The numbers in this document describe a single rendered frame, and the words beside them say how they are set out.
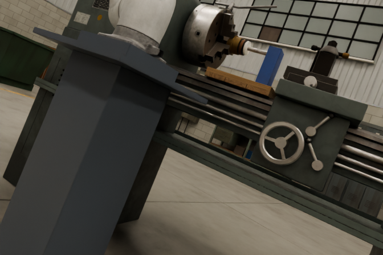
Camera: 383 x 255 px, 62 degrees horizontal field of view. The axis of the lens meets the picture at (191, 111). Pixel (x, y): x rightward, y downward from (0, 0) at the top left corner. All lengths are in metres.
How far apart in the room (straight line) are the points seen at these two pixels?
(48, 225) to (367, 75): 7.87
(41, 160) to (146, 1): 0.60
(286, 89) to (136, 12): 0.58
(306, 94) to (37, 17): 11.35
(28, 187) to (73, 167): 0.21
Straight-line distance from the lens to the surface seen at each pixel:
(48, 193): 1.07
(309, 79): 1.23
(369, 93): 8.23
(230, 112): 1.37
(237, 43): 1.58
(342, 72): 8.50
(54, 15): 12.37
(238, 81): 1.37
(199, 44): 1.54
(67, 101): 1.08
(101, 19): 1.73
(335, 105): 1.18
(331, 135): 1.20
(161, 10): 1.08
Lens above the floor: 0.67
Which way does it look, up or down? 1 degrees up
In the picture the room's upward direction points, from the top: 22 degrees clockwise
